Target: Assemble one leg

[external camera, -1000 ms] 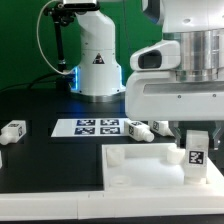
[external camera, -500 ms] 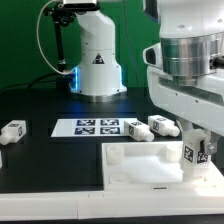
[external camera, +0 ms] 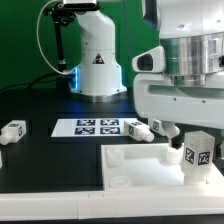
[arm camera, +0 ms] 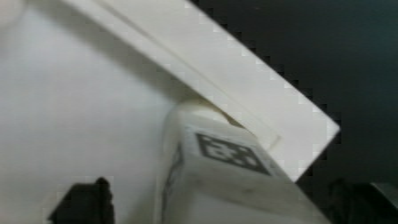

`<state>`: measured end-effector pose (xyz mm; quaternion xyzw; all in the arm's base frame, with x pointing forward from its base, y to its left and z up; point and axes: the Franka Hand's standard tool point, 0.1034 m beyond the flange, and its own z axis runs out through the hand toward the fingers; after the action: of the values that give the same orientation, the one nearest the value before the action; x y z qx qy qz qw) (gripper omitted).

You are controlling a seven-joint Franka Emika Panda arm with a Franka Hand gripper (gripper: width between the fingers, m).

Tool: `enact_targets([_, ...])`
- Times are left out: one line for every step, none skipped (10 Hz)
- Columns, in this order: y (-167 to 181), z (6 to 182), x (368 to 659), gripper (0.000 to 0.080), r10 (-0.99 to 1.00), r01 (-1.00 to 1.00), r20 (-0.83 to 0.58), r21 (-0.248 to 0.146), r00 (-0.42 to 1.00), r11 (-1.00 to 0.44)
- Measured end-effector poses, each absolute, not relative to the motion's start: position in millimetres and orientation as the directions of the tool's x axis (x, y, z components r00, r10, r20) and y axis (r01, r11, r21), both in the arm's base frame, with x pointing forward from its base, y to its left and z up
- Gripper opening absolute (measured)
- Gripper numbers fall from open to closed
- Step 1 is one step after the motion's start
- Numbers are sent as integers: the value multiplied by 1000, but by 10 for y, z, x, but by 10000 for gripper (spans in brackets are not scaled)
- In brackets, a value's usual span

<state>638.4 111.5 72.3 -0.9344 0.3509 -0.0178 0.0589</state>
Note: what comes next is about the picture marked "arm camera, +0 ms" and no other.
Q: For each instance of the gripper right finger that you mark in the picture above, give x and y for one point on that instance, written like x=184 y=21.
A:
x=362 y=203

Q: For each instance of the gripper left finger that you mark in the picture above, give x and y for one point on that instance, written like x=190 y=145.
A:
x=85 y=206

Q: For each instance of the white table leg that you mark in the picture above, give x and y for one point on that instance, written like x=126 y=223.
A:
x=222 y=185

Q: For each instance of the white square table top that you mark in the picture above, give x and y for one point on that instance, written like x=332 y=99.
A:
x=87 y=94

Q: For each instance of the white L-shaped obstacle fence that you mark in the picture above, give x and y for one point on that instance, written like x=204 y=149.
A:
x=195 y=39

